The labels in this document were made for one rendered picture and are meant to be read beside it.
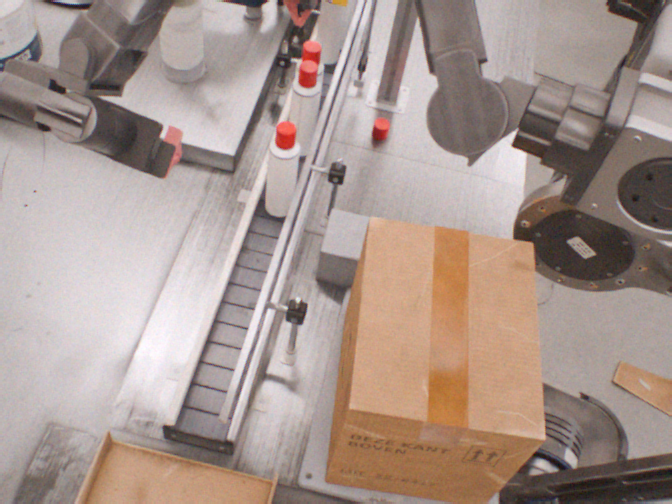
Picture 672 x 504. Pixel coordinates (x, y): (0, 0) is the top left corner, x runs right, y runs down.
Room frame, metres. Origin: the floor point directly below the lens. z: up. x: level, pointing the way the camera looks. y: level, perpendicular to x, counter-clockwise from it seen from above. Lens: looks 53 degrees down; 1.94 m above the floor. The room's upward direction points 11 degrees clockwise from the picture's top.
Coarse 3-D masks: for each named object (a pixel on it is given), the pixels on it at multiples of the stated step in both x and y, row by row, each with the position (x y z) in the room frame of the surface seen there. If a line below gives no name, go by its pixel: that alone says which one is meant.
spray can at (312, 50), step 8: (304, 48) 1.05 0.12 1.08; (312, 48) 1.06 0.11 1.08; (320, 48) 1.06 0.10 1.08; (304, 56) 1.05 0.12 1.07; (312, 56) 1.05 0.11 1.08; (320, 56) 1.06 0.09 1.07; (296, 64) 1.06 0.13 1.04; (320, 64) 1.06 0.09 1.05; (296, 72) 1.05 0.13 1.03; (320, 72) 1.05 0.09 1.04; (320, 80) 1.05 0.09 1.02; (320, 96) 1.06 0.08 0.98
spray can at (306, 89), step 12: (300, 72) 1.00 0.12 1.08; (312, 72) 0.99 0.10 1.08; (300, 84) 0.99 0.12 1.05; (312, 84) 0.99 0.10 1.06; (300, 96) 0.98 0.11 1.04; (312, 96) 0.99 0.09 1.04; (300, 108) 0.98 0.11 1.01; (312, 108) 0.99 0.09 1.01; (300, 120) 0.98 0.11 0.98; (312, 120) 0.99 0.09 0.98; (300, 132) 0.98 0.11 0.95; (312, 132) 0.99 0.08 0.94; (300, 144) 0.98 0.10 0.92; (300, 156) 0.98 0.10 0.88
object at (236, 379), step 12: (360, 0) 1.40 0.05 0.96; (360, 12) 1.36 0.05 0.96; (348, 36) 1.27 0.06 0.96; (348, 48) 1.23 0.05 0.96; (336, 72) 1.15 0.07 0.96; (336, 84) 1.12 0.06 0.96; (324, 108) 1.04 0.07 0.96; (324, 120) 1.01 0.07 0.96; (312, 144) 0.94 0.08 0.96; (312, 156) 0.92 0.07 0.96; (300, 180) 0.85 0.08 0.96; (300, 192) 0.83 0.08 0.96; (288, 216) 0.77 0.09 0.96; (288, 228) 0.74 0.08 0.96; (276, 252) 0.69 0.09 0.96; (276, 264) 0.67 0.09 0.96; (264, 288) 0.62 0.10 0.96; (264, 300) 0.60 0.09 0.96; (252, 324) 0.55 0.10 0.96; (252, 336) 0.53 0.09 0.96; (240, 360) 0.49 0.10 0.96; (240, 372) 0.47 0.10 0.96; (228, 396) 0.43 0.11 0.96; (228, 408) 0.41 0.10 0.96
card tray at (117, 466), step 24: (96, 456) 0.34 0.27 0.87; (120, 456) 0.36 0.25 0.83; (144, 456) 0.37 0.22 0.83; (168, 456) 0.38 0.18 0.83; (96, 480) 0.32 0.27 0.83; (120, 480) 0.33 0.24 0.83; (144, 480) 0.34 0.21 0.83; (168, 480) 0.34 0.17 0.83; (192, 480) 0.35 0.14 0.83; (216, 480) 0.36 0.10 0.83; (240, 480) 0.36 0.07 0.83; (264, 480) 0.37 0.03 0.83
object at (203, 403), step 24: (336, 96) 1.17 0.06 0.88; (288, 120) 1.08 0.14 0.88; (264, 192) 0.88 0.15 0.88; (264, 216) 0.82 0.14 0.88; (264, 240) 0.77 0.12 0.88; (288, 240) 0.78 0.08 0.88; (240, 264) 0.71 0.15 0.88; (264, 264) 0.72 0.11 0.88; (240, 288) 0.66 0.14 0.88; (240, 312) 0.62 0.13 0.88; (264, 312) 0.63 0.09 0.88; (216, 336) 0.56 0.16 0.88; (240, 336) 0.57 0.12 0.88; (216, 360) 0.52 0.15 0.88; (192, 384) 0.48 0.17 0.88; (216, 384) 0.48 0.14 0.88; (240, 384) 0.49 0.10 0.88; (192, 408) 0.44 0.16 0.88; (216, 408) 0.45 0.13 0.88; (192, 432) 0.40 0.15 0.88; (216, 432) 0.41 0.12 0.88
